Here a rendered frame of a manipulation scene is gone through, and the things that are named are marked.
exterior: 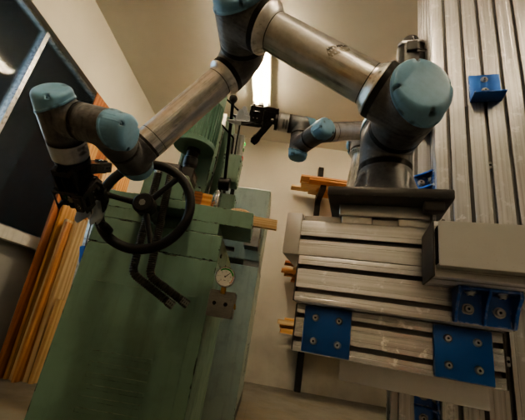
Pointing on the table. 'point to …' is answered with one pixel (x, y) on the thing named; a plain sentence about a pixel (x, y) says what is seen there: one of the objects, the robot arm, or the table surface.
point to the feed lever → (227, 151)
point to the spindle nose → (191, 157)
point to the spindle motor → (203, 132)
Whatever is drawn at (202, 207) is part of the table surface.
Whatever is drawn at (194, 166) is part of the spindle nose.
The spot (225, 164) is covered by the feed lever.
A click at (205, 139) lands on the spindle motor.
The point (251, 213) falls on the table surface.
